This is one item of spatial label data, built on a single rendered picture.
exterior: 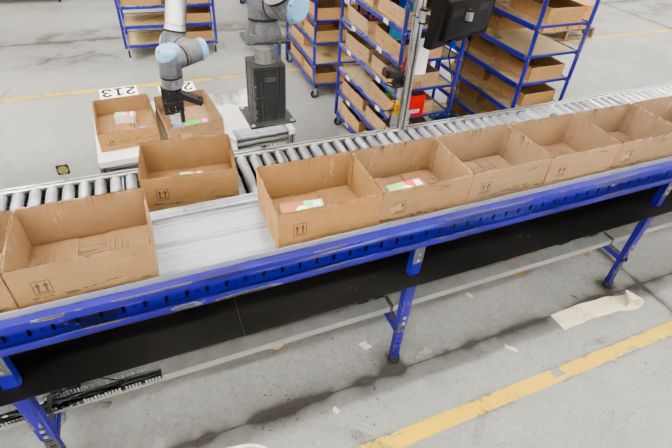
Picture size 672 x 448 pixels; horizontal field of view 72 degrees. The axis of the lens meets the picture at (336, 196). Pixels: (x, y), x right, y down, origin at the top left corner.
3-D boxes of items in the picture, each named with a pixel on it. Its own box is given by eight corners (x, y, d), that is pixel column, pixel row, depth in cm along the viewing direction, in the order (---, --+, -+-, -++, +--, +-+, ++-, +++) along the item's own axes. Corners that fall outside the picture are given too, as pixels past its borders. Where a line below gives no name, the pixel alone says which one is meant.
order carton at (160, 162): (231, 163, 227) (228, 133, 217) (240, 199, 205) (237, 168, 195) (146, 173, 217) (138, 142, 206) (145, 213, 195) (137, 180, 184)
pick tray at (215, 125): (205, 104, 274) (203, 88, 267) (225, 135, 247) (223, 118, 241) (155, 113, 262) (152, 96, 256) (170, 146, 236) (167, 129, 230)
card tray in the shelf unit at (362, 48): (344, 44, 368) (345, 31, 362) (378, 40, 379) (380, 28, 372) (367, 63, 339) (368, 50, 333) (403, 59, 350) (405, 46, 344)
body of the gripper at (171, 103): (163, 107, 201) (158, 82, 193) (184, 104, 204) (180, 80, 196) (165, 117, 196) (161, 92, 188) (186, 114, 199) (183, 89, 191)
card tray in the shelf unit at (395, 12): (377, 9, 310) (378, -7, 304) (416, 6, 320) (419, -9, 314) (406, 29, 281) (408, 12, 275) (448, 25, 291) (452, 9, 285)
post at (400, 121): (405, 135, 275) (432, -27, 221) (409, 139, 271) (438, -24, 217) (387, 138, 271) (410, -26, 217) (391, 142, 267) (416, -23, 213)
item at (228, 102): (263, 90, 300) (263, 85, 298) (295, 133, 259) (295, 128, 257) (93, 114, 264) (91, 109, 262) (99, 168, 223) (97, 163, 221)
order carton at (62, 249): (152, 223, 171) (143, 186, 161) (161, 280, 150) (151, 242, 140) (30, 247, 158) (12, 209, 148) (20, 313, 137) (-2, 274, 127)
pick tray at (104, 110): (150, 109, 265) (147, 93, 259) (161, 142, 238) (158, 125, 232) (96, 117, 255) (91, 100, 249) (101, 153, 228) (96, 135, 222)
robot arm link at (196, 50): (192, 33, 196) (167, 41, 188) (209, 38, 190) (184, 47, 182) (197, 54, 201) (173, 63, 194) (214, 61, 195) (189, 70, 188)
